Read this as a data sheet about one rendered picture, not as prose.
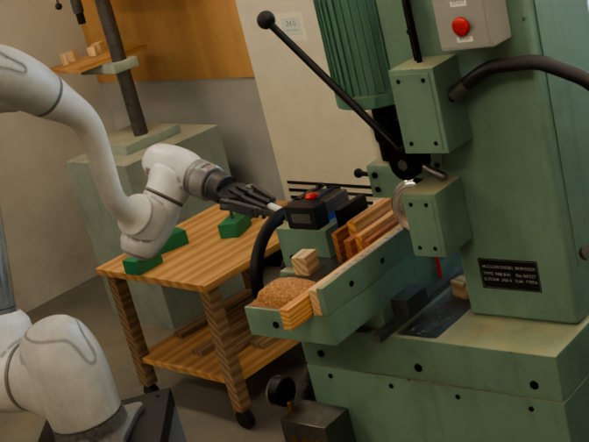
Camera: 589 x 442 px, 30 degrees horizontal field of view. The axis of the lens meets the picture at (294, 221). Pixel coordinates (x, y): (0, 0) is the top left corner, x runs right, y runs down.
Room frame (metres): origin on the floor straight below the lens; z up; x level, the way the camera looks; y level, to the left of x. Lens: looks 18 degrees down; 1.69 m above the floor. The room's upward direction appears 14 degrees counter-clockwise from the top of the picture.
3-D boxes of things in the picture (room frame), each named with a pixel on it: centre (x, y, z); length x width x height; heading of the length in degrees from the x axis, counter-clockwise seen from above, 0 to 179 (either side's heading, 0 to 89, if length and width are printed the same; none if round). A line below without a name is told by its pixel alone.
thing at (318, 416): (1.99, 0.06, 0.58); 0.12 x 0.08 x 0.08; 46
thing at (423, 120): (1.82, -0.27, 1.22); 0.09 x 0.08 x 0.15; 46
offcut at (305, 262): (2.04, 0.00, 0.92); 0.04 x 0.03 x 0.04; 142
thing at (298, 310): (2.03, -0.17, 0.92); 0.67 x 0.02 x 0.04; 136
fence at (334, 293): (2.02, -0.22, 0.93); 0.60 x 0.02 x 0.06; 136
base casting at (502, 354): (1.99, -0.31, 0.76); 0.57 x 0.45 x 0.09; 46
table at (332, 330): (2.12, -0.11, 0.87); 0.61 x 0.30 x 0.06; 136
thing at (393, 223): (2.07, -0.19, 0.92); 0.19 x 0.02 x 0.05; 136
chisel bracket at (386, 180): (2.06, -0.24, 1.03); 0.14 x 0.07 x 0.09; 46
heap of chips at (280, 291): (1.93, 0.04, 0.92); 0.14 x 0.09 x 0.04; 46
